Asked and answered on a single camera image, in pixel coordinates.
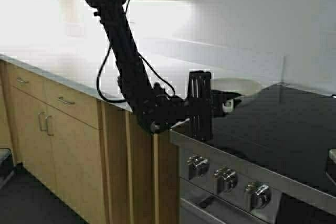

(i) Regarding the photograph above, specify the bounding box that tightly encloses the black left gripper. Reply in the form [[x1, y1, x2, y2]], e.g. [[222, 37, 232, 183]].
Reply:
[[185, 70, 242, 142]]

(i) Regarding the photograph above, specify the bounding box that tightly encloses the white cream frying pan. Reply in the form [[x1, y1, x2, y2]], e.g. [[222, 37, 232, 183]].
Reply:
[[211, 78, 263, 112]]

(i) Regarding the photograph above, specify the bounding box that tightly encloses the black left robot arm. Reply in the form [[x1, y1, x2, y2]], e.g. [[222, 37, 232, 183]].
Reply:
[[85, 0, 242, 140]]

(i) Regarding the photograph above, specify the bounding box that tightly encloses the left chrome stove knob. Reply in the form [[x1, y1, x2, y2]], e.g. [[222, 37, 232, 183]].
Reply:
[[187, 155, 209, 179]]

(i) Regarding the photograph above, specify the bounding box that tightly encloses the chrome stove knob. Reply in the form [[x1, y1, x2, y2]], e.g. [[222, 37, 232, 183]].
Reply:
[[187, 155, 209, 179], [244, 182, 271, 212], [214, 167, 238, 195]]

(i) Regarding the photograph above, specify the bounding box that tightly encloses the middle chrome stove knob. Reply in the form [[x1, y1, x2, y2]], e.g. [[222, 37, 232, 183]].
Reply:
[[214, 167, 238, 195]]

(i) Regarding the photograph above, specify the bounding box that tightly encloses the black glass cooktop stove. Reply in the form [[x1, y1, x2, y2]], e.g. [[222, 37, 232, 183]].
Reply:
[[170, 83, 335, 223]]

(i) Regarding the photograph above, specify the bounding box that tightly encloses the right chrome stove knob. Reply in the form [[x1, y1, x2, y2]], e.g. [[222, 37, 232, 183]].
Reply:
[[244, 182, 271, 212]]

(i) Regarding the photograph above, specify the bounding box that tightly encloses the lower wooden base cabinet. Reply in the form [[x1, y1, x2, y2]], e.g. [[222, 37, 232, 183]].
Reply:
[[1, 60, 179, 223]]

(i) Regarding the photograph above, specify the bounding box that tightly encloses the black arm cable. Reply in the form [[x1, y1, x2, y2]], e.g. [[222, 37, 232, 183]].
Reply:
[[96, 42, 127, 103]]

